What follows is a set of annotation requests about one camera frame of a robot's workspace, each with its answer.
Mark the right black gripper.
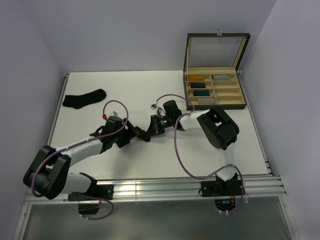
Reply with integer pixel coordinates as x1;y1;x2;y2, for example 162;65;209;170
145;114;174;139

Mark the brown striped sock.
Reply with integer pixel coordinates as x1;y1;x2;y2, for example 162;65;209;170
135;127;151;142

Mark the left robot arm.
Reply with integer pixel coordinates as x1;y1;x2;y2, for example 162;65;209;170
23;116;138;200

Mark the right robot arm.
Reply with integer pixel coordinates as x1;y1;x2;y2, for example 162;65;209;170
145;100;240;195

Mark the pink-grey rolled sock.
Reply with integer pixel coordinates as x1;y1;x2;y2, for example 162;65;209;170
198;97;217;105

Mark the teal rolled sock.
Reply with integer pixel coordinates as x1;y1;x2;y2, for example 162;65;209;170
193;89;210;97

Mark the dark rolled sock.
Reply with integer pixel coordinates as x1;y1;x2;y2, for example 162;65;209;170
190;82;206;89

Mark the orange rolled sock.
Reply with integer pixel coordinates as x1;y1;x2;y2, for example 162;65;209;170
187;75;205;81

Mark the black compartment storage box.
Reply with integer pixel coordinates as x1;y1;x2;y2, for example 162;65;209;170
183;31;251;110

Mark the black sock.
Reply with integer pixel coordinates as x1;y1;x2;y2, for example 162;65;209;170
62;88;107;110

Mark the light grey rolled sock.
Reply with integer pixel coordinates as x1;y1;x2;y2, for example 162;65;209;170
213;74;231;81

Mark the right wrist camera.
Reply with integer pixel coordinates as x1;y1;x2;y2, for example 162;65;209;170
150;101;163;116

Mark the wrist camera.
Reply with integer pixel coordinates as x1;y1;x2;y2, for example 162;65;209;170
150;101;163;116
102;111;122;122

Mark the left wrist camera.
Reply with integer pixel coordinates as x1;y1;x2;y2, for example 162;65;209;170
102;111;122;122

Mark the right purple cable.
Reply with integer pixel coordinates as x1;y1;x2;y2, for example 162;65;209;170
154;94;245;216

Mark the purple cable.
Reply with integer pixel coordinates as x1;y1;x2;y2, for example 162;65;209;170
31;100;129;221
154;94;245;216

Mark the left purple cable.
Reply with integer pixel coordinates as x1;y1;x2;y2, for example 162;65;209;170
31;100;129;221

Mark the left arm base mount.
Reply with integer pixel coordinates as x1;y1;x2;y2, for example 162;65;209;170
67;184;114;220

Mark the aluminium frame rail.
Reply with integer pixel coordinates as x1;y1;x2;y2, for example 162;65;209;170
13;71;301;240

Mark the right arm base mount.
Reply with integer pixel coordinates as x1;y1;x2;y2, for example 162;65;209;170
198;179;246;215

